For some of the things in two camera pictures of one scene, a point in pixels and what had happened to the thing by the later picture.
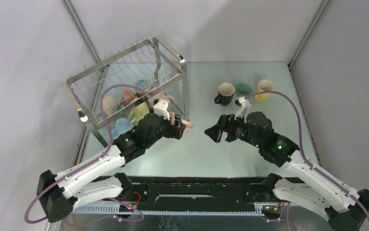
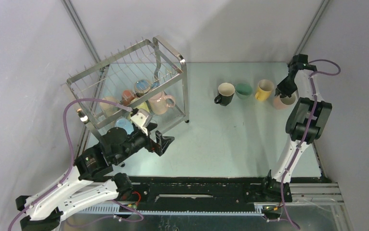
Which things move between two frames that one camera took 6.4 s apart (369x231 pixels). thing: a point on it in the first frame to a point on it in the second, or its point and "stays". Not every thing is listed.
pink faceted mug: [188, 125] to [285, 102]
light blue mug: [122, 125] stays
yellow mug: [264, 84] stays
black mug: [225, 92] stays
